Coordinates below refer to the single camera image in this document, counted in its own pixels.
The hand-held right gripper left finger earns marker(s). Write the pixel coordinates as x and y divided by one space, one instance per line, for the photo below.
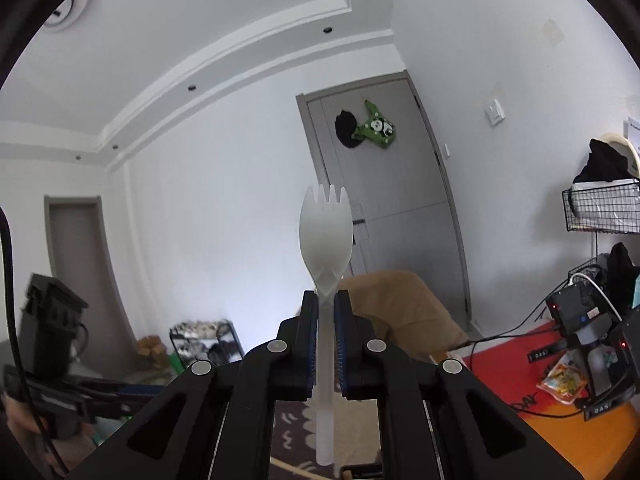
311 345

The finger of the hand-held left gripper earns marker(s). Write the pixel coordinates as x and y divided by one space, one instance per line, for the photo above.
145 390
115 406

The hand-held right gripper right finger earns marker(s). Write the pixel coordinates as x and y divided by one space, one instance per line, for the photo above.
342 345

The white plastic spork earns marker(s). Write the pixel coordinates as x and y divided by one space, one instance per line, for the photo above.
320 240

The person's left hand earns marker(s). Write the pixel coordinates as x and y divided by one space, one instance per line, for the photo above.
22 430

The cardboard box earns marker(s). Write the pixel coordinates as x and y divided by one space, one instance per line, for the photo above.
151 352

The brown upholstered chair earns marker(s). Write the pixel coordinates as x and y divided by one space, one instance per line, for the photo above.
400 310

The black shoe rack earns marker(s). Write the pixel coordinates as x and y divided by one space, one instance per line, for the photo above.
210 345

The printed woven blanket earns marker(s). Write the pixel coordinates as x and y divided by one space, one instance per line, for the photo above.
295 430

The brown door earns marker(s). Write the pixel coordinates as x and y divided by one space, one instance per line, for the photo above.
80 250

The grey door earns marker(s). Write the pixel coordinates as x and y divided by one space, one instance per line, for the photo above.
400 170

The orange mat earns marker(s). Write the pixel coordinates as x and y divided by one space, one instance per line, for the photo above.
525 440

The black hat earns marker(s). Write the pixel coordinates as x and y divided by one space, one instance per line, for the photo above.
346 130

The green plush toy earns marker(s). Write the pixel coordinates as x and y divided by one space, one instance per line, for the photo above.
375 127

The colourful snack packet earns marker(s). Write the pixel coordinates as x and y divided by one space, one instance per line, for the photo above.
562 382

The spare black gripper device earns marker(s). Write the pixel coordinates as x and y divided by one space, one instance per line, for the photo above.
575 312
612 375

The black bag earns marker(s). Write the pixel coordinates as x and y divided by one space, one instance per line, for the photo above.
622 275

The black cloth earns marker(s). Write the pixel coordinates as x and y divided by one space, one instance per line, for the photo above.
602 162

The cream tape roll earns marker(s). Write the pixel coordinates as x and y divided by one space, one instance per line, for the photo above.
631 147

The white paper sheet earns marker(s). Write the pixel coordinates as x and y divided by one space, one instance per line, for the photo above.
634 130

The round ceiling lamp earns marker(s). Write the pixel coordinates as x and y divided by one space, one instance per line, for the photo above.
67 7

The white light switch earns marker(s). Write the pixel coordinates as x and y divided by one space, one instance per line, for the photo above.
495 112

